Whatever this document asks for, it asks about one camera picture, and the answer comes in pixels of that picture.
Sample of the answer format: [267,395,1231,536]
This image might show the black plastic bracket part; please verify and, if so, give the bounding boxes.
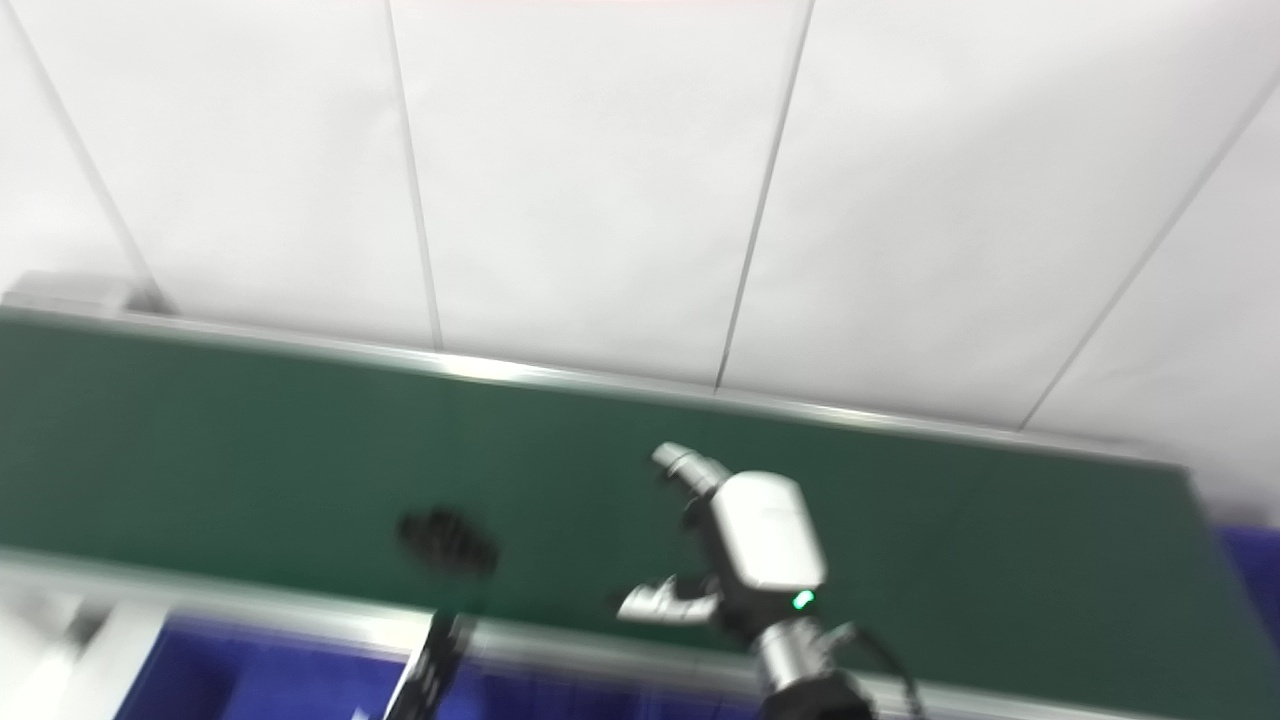
[397,507,501,579]

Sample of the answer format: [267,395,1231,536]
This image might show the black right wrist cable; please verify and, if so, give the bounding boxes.
[828,625,926,720]

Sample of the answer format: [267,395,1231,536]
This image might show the green conveyor belt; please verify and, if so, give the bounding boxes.
[0,270,1280,720]
[0,308,1280,720]

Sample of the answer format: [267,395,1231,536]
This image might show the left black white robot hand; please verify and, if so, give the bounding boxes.
[385,612,471,720]

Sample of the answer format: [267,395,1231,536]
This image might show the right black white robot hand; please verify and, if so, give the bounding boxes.
[617,442,831,651]

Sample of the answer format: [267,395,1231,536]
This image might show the blue plastic bin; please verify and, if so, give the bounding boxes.
[1215,525,1280,651]
[113,612,761,720]

